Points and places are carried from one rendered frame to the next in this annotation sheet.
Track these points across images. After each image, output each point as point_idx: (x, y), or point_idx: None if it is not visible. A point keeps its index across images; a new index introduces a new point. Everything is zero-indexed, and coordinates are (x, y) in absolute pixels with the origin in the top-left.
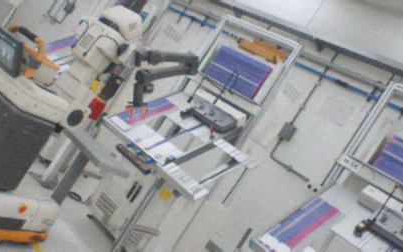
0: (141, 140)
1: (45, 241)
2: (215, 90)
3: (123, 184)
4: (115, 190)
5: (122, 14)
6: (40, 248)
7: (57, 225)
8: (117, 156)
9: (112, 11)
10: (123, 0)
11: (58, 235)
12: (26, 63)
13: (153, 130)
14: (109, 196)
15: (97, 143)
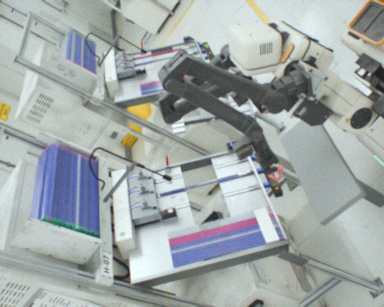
0: (248, 187)
1: (372, 176)
2: (108, 214)
3: (274, 262)
4: (286, 271)
5: (253, 25)
6: (375, 158)
7: (362, 228)
8: (272, 290)
9: (264, 30)
10: (228, 72)
11: (361, 204)
12: None
13: (226, 201)
14: (294, 276)
15: (306, 186)
